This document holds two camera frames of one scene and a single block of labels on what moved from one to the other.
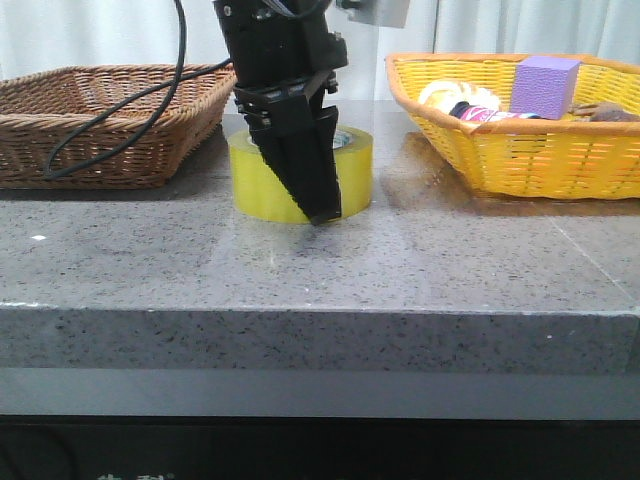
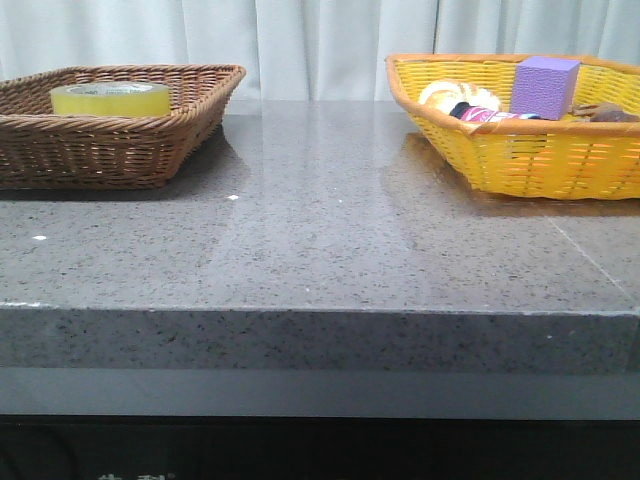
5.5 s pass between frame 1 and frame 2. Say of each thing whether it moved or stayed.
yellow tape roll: moved
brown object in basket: stayed
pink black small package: stayed
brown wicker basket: stayed
